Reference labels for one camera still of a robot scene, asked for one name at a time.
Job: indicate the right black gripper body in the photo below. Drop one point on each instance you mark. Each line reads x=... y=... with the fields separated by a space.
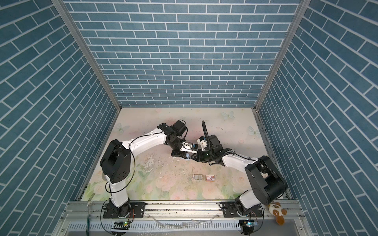
x=205 y=156

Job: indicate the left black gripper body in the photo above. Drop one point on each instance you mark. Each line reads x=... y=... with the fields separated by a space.
x=177 y=144

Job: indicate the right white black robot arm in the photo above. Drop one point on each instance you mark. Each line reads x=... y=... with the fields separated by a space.
x=266 y=182

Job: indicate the plush toy animal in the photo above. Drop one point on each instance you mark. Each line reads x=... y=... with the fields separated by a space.
x=278 y=211

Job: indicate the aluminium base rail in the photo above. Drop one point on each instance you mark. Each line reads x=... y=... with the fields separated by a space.
x=164 y=210

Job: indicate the white slotted cable duct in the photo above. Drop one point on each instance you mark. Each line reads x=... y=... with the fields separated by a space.
x=152 y=226

